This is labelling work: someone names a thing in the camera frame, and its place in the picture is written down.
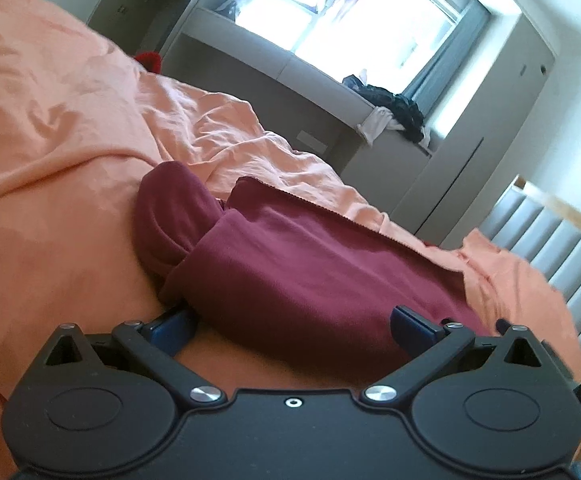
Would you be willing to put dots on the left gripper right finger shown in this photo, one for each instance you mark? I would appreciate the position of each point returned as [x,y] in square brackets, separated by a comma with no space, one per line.
[434,350]

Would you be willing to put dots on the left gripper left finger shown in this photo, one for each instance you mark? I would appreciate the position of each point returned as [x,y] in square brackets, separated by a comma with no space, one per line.
[153,347]

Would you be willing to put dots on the maroon long-sleeve shirt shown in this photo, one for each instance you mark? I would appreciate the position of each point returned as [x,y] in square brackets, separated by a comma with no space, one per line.
[286,277]

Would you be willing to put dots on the dark clothes pile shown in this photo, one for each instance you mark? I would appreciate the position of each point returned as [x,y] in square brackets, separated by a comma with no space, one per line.
[405,110]

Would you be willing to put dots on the tall grey closet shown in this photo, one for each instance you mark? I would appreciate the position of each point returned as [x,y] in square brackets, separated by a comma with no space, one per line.
[477,142]

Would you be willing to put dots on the grey padded headboard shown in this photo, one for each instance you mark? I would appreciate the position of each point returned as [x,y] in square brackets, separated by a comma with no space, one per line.
[543,230]

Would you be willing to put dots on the pale pink hanging garment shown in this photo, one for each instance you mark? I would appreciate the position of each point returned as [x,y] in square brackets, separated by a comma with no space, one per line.
[380,119]

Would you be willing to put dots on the orange duvet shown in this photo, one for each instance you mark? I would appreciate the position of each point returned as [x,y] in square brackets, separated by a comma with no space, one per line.
[81,123]

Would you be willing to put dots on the grey right curtain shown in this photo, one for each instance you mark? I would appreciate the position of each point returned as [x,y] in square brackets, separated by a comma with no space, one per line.
[432,80]

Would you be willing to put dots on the grey window bench desk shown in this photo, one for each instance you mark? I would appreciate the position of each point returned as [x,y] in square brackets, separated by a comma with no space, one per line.
[287,94]

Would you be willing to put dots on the red object on floor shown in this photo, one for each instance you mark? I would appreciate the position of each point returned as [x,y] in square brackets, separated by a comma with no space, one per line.
[151,61]

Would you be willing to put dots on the open grey wardrobe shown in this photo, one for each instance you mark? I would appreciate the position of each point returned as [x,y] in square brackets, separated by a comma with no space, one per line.
[136,25]

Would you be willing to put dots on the white wall socket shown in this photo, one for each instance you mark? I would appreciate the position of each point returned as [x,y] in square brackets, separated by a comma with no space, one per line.
[311,142]

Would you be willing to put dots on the window with frame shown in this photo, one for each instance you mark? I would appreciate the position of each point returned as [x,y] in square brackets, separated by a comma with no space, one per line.
[383,42]

